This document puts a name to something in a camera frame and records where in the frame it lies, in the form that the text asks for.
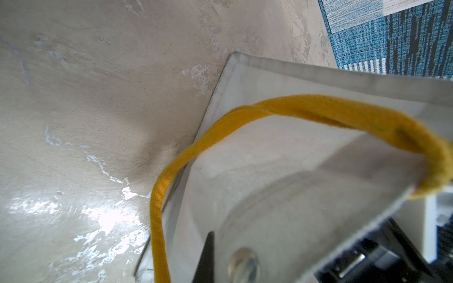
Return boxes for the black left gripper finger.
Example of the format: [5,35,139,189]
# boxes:
[192,134,427,283]

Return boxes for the white tote bag yellow handles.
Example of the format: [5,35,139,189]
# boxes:
[134,53,453,283]

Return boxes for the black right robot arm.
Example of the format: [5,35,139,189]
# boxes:
[315,192,453,283]

